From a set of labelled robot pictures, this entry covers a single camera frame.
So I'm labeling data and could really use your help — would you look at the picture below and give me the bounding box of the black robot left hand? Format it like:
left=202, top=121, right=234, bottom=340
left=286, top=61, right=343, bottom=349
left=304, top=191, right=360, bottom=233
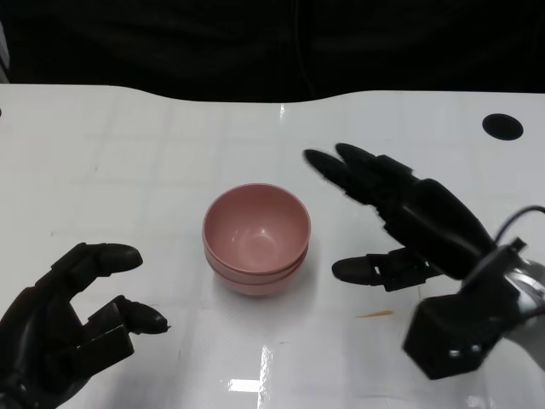
left=0, top=242, right=172, bottom=409

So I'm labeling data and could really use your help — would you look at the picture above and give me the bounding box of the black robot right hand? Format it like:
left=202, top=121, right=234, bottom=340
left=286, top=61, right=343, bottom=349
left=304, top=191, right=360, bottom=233
left=302, top=142, right=497, bottom=293

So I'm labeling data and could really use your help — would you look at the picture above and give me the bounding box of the pink plastic bowl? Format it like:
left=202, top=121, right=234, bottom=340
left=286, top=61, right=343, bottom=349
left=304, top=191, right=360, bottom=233
left=215, top=270, right=306, bottom=299
left=202, top=182, right=312, bottom=276
left=204, top=245, right=310, bottom=285

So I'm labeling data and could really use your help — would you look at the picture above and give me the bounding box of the black round table grommet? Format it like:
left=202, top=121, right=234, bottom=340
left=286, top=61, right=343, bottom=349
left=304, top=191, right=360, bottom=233
left=481, top=112, right=524, bottom=141

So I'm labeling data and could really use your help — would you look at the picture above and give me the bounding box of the black cloth drape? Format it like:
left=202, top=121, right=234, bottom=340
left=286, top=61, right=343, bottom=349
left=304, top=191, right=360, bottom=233
left=0, top=0, right=545, bottom=106

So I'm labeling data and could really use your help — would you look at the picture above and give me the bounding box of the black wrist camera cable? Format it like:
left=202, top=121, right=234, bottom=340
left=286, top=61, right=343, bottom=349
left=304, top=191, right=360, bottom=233
left=496, top=205, right=545, bottom=244

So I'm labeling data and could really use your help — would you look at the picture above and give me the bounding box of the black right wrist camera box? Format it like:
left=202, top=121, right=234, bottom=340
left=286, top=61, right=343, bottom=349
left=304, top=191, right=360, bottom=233
left=402, top=237, right=529, bottom=380

